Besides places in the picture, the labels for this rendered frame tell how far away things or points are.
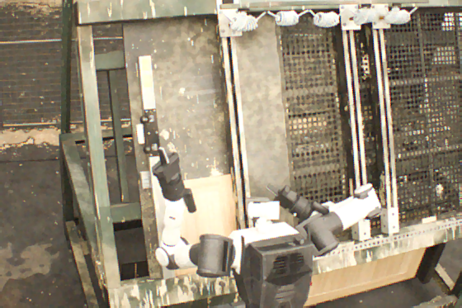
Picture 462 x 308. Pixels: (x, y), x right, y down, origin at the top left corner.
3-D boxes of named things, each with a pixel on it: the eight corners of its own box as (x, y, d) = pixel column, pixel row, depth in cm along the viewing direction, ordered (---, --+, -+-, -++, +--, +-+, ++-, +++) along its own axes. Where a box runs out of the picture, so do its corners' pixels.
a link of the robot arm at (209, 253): (207, 275, 249) (226, 272, 238) (186, 271, 245) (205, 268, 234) (210, 244, 253) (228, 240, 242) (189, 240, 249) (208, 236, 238)
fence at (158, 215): (161, 277, 287) (163, 279, 283) (136, 57, 280) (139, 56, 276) (172, 275, 288) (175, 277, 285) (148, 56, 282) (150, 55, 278)
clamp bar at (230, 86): (234, 262, 298) (255, 274, 276) (208, -3, 290) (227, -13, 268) (255, 258, 302) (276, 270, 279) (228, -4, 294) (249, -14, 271)
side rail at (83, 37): (103, 283, 283) (107, 289, 273) (73, 29, 276) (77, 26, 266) (116, 281, 286) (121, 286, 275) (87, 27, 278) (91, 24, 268)
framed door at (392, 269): (280, 309, 360) (281, 311, 359) (297, 237, 329) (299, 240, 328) (412, 274, 392) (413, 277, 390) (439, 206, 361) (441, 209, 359)
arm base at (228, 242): (220, 281, 248) (234, 278, 238) (189, 276, 243) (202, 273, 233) (223, 242, 253) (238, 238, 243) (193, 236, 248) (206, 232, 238)
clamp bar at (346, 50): (348, 239, 319) (375, 248, 297) (327, -8, 311) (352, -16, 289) (365, 235, 323) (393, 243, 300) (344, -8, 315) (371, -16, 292)
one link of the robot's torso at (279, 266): (328, 315, 245) (331, 229, 237) (246, 336, 233) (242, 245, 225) (294, 286, 272) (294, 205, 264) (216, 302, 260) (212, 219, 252)
